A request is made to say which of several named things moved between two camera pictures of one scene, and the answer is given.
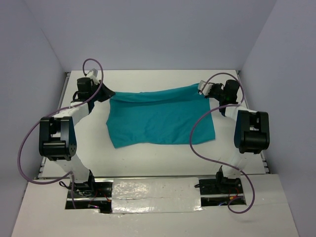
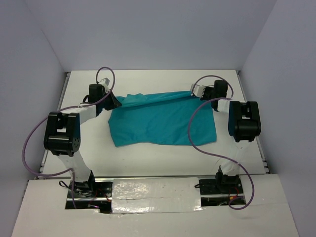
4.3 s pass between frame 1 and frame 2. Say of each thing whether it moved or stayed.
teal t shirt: stayed
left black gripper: moved
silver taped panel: stayed
